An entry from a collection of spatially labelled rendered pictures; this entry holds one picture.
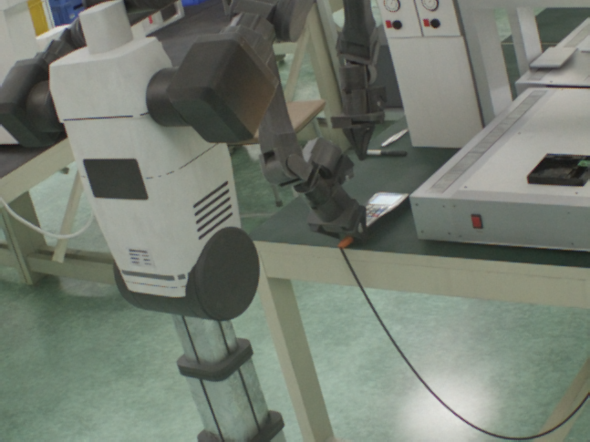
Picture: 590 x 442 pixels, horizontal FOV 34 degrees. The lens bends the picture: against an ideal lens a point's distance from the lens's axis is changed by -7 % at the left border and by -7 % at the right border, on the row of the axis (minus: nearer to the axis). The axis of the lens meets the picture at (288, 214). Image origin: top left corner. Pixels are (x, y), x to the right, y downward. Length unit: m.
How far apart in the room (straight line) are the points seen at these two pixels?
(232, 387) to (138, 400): 1.55
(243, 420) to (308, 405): 0.70
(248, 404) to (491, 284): 0.53
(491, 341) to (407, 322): 0.35
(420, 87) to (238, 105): 1.15
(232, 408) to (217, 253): 0.31
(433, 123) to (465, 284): 0.63
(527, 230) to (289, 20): 0.68
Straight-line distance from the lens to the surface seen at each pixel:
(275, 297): 2.37
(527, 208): 1.93
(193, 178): 1.59
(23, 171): 3.50
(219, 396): 1.81
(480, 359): 3.07
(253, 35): 1.48
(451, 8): 2.40
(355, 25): 2.09
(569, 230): 1.92
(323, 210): 2.06
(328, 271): 2.22
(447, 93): 2.50
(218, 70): 1.41
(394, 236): 2.15
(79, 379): 3.59
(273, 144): 1.99
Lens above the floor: 1.65
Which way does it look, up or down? 22 degrees down
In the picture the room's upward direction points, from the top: 15 degrees counter-clockwise
